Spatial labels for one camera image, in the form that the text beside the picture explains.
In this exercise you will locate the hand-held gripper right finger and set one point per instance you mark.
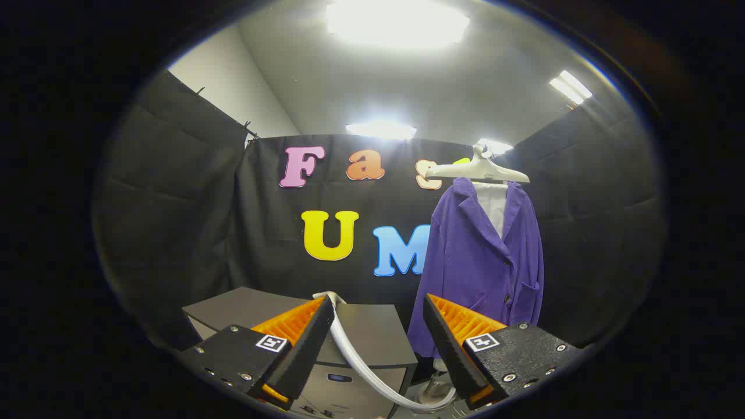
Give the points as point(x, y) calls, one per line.
point(451, 355)

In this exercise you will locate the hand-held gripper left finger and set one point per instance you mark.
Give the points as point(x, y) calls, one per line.
point(302, 361)

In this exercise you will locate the white clothes hanger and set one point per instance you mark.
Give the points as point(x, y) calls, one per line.
point(483, 169)

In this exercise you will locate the pale round stand base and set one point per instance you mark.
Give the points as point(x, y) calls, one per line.
point(435, 391)

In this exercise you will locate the grey cabinet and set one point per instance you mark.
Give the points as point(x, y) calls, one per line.
point(372, 337)

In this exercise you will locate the white inner shirt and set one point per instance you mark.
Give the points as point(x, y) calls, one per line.
point(495, 203)

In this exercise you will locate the black backdrop cloth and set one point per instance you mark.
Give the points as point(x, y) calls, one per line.
point(349, 198)
point(599, 233)
point(169, 203)

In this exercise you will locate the ceiling light panel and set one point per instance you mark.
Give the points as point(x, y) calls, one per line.
point(381, 130)
point(496, 146)
point(570, 87)

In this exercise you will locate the small black clip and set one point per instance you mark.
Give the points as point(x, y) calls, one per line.
point(250, 131)

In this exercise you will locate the large ceiling light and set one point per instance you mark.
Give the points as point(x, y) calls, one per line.
point(397, 23)

